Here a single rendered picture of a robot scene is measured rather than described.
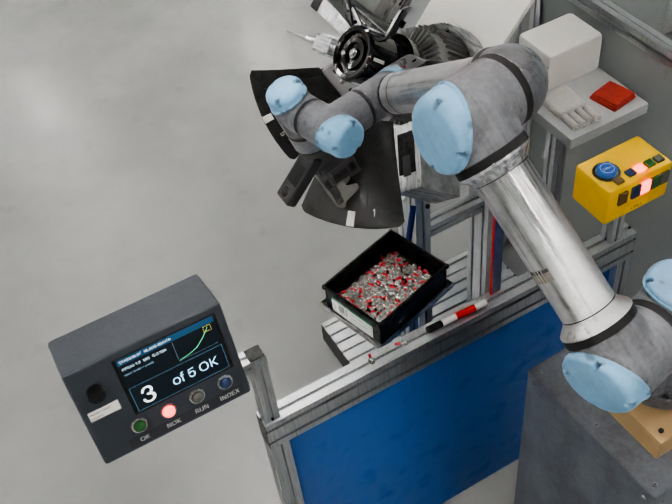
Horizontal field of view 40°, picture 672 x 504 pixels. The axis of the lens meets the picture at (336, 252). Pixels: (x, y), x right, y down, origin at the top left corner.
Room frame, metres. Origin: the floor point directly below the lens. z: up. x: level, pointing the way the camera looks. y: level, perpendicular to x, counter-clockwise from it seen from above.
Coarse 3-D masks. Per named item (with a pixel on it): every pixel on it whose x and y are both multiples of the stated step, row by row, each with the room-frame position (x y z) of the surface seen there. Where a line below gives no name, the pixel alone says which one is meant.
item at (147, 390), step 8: (144, 384) 0.85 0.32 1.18; (152, 384) 0.86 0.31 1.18; (160, 384) 0.86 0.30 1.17; (136, 392) 0.85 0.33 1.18; (144, 392) 0.85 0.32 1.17; (152, 392) 0.85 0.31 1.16; (160, 392) 0.85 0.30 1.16; (136, 400) 0.84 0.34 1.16; (144, 400) 0.84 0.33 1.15; (152, 400) 0.85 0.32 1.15; (160, 400) 0.85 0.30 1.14; (144, 408) 0.84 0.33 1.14
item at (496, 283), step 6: (498, 228) 1.20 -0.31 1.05; (498, 234) 1.20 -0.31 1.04; (498, 240) 1.20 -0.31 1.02; (498, 246) 1.20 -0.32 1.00; (498, 252) 1.20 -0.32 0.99; (498, 258) 1.20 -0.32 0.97; (498, 264) 1.21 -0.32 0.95; (498, 270) 1.21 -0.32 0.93; (492, 276) 1.20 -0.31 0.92; (498, 276) 1.21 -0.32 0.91; (492, 282) 1.20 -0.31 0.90; (498, 282) 1.21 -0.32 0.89; (492, 288) 1.20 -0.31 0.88; (498, 288) 1.21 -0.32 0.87
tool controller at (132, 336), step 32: (192, 288) 0.99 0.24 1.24; (96, 320) 0.95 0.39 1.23; (128, 320) 0.94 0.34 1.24; (160, 320) 0.92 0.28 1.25; (192, 320) 0.91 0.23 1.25; (224, 320) 0.93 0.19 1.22; (64, 352) 0.89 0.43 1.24; (96, 352) 0.87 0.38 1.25; (128, 352) 0.87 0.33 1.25; (160, 352) 0.88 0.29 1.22; (192, 352) 0.89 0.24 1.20; (224, 352) 0.90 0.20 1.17; (64, 384) 0.83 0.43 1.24; (96, 384) 0.84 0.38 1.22; (128, 384) 0.85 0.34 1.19; (192, 384) 0.87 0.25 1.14; (96, 416) 0.82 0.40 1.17; (128, 416) 0.83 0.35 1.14; (160, 416) 0.84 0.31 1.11; (192, 416) 0.85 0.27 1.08; (128, 448) 0.81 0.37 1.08
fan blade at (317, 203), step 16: (384, 128) 1.50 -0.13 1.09; (368, 144) 1.48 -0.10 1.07; (384, 144) 1.47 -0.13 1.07; (368, 160) 1.45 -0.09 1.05; (384, 160) 1.45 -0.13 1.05; (368, 176) 1.43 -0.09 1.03; (384, 176) 1.42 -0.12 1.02; (320, 192) 1.43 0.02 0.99; (368, 192) 1.41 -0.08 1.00; (384, 192) 1.40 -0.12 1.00; (400, 192) 1.39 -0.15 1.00; (304, 208) 1.43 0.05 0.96; (320, 208) 1.41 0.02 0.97; (336, 208) 1.40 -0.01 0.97; (352, 208) 1.39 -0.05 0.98; (368, 208) 1.38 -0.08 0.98; (384, 208) 1.37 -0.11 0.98; (400, 208) 1.37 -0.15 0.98; (368, 224) 1.36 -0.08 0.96; (384, 224) 1.35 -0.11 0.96; (400, 224) 1.34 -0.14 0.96
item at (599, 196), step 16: (624, 144) 1.37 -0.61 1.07; (640, 144) 1.37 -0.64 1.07; (592, 160) 1.34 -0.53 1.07; (608, 160) 1.33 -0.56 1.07; (624, 160) 1.33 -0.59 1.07; (640, 160) 1.32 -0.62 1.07; (576, 176) 1.33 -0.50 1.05; (592, 176) 1.29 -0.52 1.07; (624, 176) 1.28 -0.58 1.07; (640, 176) 1.28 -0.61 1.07; (576, 192) 1.32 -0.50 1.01; (592, 192) 1.28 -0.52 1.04; (608, 192) 1.24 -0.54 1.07; (656, 192) 1.29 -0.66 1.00; (592, 208) 1.27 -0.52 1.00; (608, 208) 1.24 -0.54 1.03; (624, 208) 1.26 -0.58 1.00
